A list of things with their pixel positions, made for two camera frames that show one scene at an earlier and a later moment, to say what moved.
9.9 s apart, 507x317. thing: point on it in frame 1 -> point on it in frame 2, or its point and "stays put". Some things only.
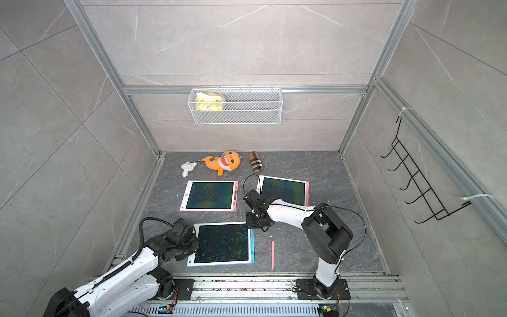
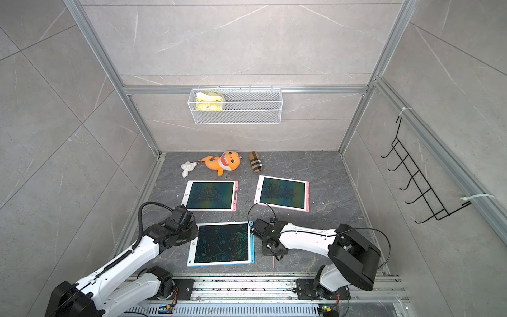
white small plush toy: (187, 167) stays put
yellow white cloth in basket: (208, 101) stays put
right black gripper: (250, 223) -> (267, 253)
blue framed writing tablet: (222, 244) stays put
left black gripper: (196, 246) -> (193, 226)
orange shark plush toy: (229, 161) stays put
